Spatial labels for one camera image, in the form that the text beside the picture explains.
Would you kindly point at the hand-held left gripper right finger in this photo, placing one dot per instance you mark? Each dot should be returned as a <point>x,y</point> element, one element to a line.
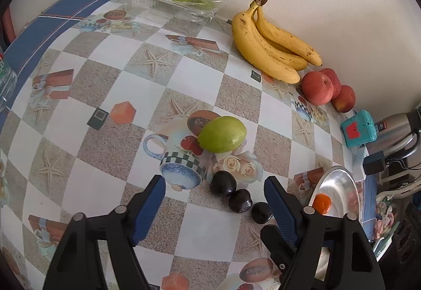
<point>279,207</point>

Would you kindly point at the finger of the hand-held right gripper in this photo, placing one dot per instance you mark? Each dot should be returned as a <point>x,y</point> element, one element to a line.
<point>274,244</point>

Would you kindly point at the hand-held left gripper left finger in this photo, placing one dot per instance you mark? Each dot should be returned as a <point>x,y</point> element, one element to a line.
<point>149,207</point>

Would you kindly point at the dark plum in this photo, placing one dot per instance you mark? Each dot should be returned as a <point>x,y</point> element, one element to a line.
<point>223,183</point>
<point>261,212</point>
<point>240,200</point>

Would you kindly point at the orange tangerine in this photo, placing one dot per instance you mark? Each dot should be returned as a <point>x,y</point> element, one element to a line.
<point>321,203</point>

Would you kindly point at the round steel bowl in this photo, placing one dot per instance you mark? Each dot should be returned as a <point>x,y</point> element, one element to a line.
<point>338,184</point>

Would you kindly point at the green guava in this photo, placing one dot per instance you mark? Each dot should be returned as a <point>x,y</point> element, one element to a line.
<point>222,135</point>

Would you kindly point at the checkered printed tablecloth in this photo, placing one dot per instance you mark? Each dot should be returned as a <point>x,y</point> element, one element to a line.
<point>115,152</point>

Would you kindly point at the white box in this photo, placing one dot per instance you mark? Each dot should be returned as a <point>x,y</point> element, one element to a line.
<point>358,165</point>

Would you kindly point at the black power adapter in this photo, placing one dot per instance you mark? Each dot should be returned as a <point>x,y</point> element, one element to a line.
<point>374,163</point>

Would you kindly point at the pink floral cloth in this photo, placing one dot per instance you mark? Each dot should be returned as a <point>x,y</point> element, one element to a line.
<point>384,216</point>

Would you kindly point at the teal tin box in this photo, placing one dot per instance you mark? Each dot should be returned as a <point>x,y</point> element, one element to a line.
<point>360,129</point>

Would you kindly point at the white plastic chair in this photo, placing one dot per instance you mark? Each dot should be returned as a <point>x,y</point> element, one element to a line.
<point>401,188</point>

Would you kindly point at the red apple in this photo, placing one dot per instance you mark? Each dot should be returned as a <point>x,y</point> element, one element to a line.
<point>316,89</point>
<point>334,78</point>
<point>345,99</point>

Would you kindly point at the steel thermos jug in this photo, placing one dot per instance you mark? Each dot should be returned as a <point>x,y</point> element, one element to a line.
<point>394,127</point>

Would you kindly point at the yellow banana bunch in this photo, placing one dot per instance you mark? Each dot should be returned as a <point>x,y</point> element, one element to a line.
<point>263,46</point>

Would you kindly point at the glass mug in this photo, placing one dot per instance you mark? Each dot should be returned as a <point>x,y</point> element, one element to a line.
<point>6,84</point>

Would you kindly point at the blue tablecloth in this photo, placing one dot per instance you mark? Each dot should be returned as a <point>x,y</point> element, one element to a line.
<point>49,30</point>

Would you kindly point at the reddish brown board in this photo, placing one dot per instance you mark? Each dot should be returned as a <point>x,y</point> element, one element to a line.
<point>8,25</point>

